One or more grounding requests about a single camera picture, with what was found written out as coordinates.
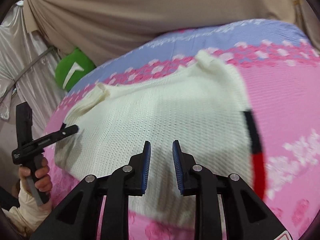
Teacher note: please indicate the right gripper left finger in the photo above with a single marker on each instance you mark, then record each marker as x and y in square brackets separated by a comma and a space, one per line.
[99, 206]

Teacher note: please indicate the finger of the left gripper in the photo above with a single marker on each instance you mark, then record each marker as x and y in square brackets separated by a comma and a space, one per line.
[63, 125]
[54, 137]

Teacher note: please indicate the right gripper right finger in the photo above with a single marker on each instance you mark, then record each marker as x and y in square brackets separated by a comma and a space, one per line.
[226, 207]

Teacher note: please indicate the white red black knit sweater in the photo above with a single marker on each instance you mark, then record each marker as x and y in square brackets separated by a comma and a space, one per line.
[205, 106]

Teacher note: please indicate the cream sleeve forearm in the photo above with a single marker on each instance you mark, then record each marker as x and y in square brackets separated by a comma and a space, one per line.
[23, 212]

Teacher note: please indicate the person's left hand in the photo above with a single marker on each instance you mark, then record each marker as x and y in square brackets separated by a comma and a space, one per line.
[37, 177]

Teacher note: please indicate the green plush pillow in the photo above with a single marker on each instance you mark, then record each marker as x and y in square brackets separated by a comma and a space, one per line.
[72, 68]

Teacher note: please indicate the silver satin curtain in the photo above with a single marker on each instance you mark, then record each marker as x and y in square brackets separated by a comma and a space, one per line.
[28, 67]

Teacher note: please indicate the beige backdrop curtain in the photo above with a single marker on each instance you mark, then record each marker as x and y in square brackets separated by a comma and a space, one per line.
[106, 29]

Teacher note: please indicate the pink floral bed sheet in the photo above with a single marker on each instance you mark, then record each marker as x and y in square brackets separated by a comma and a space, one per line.
[281, 71]

